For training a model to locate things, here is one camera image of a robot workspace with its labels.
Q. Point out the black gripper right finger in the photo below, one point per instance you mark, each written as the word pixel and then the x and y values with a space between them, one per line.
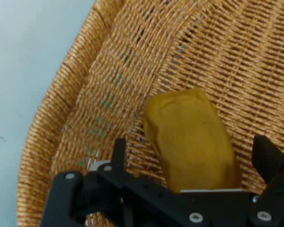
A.
pixel 272 165

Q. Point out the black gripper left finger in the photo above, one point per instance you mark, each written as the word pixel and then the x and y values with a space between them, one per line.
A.
pixel 68 196

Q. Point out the yellow toy potato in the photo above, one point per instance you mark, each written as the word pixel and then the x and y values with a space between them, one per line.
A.
pixel 191 142

